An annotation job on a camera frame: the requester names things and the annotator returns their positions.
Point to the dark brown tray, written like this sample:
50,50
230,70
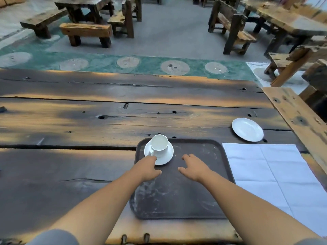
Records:
178,196

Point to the long light wooden table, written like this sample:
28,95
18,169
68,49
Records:
288,21

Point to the person's left hand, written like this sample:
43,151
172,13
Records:
145,169

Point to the white saucer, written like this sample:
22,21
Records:
166,156

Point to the white side plate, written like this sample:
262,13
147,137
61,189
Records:
247,130

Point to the small wooden stool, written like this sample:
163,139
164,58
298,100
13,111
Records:
278,58

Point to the dark low wooden bench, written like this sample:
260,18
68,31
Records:
41,20

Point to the light wooden bench seat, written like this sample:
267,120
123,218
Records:
296,117

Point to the person's right forearm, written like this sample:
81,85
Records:
242,209

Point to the dark wooden table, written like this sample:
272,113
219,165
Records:
84,2

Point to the dark wooden bench with backrest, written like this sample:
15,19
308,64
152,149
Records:
232,25

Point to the white ceramic cup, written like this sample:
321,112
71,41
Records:
159,142

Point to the person's right hand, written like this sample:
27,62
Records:
196,169

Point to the wooden bench backrest frame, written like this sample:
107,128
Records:
288,71

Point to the white napkin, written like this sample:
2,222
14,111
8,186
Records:
270,170

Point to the person's left forearm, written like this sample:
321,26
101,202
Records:
102,206

